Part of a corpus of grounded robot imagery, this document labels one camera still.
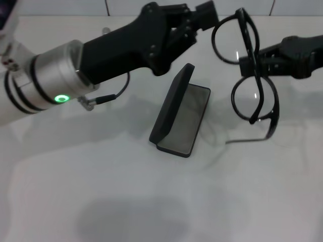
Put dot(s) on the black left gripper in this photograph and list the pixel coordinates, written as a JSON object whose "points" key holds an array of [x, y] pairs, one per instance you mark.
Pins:
{"points": [[121, 50]]}

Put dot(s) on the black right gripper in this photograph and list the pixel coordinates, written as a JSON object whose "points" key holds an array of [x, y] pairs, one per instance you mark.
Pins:
{"points": [[305, 55]]}

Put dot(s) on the black glasses case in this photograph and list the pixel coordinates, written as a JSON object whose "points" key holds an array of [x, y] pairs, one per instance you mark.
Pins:
{"points": [[186, 118]]}

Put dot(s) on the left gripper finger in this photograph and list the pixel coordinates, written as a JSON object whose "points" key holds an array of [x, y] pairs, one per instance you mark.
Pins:
{"points": [[207, 16]]}

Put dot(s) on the black glasses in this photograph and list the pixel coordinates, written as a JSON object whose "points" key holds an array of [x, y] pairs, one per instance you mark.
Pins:
{"points": [[273, 124]]}

